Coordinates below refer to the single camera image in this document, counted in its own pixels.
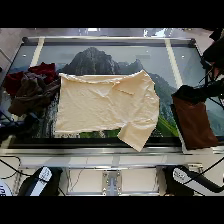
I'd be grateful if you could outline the grey-brown garment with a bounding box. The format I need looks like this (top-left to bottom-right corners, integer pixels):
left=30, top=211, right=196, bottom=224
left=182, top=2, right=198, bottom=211
left=8, top=71, right=62, bottom=118

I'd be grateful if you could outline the cream T-shirt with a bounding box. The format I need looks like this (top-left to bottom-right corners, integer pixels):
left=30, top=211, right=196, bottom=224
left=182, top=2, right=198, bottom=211
left=54, top=69, right=161, bottom=153

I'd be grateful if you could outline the black cable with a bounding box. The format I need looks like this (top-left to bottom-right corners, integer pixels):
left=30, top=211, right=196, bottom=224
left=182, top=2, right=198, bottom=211
left=0, top=155, right=25, bottom=180
left=192, top=159, right=224, bottom=176

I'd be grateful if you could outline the brown folded garment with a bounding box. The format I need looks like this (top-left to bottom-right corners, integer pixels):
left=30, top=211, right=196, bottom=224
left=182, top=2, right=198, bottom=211
left=171, top=95, right=221, bottom=151

